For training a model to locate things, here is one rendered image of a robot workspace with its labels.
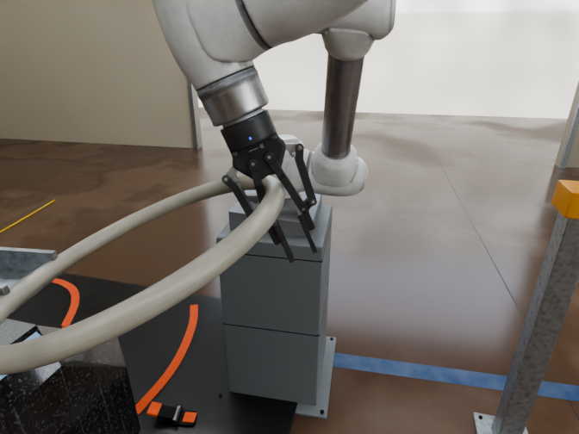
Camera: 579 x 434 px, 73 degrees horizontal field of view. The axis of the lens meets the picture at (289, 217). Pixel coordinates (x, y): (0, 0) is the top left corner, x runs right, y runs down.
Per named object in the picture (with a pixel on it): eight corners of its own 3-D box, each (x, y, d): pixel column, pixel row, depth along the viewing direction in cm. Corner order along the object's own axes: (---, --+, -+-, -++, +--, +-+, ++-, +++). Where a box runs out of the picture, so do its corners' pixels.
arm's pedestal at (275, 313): (246, 327, 220) (239, 193, 186) (336, 338, 211) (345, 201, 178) (214, 400, 175) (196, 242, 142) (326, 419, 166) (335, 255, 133)
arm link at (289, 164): (264, 181, 163) (267, 128, 153) (308, 187, 160) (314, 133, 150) (254, 195, 148) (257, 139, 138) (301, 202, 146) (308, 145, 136)
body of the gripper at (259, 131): (268, 104, 60) (291, 159, 63) (218, 127, 61) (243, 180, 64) (270, 107, 53) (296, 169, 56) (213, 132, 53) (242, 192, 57)
